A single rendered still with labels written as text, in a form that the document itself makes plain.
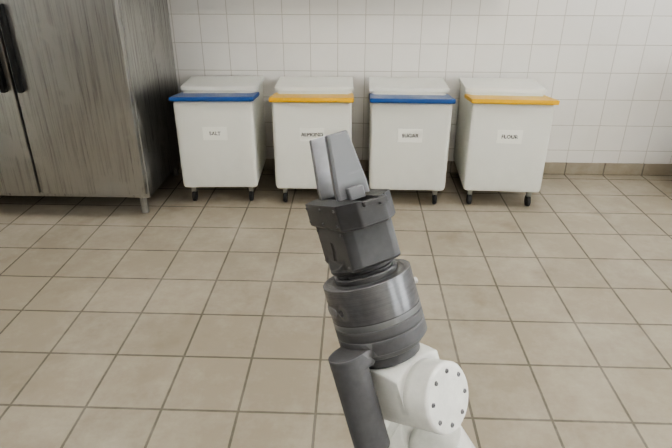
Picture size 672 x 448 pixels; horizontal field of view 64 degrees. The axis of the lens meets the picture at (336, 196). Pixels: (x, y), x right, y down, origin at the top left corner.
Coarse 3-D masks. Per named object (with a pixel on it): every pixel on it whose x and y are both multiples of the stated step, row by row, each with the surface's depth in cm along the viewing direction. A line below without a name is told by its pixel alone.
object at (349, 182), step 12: (336, 132) 49; (336, 144) 48; (348, 144) 49; (336, 156) 48; (348, 156) 49; (336, 168) 48; (348, 168) 49; (360, 168) 49; (336, 180) 48; (348, 180) 49; (360, 180) 49; (336, 192) 49; (348, 192) 48; (360, 192) 48
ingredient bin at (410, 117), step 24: (384, 96) 349; (408, 96) 350; (432, 96) 351; (384, 120) 348; (408, 120) 347; (432, 120) 347; (384, 144) 355; (408, 144) 354; (432, 144) 353; (384, 168) 362; (408, 168) 361; (432, 168) 360; (432, 192) 376
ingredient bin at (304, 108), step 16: (288, 80) 386; (304, 80) 386; (320, 80) 386; (336, 80) 386; (352, 80) 387; (272, 96) 347; (288, 96) 347; (304, 96) 347; (320, 96) 348; (336, 96) 348; (352, 96) 348; (272, 112) 350; (288, 112) 348; (304, 112) 348; (320, 112) 347; (336, 112) 347; (288, 128) 352; (304, 128) 352; (320, 128) 351; (336, 128) 352; (288, 144) 357; (304, 144) 357; (288, 160) 362; (304, 160) 361; (288, 176) 366; (304, 176) 366
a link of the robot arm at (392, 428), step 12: (384, 420) 57; (396, 432) 57; (408, 432) 58; (420, 432) 58; (456, 432) 56; (396, 444) 56; (408, 444) 57; (420, 444) 57; (432, 444) 56; (444, 444) 55; (456, 444) 54; (468, 444) 56
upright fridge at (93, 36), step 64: (0, 0) 301; (64, 0) 300; (128, 0) 316; (0, 64) 314; (64, 64) 315; (128, 64) 318; (0, 128) 333; (64, 128) 331; (128, 128) 330; (0, 192) 351; (64, 192) 349; (128, 192) 348
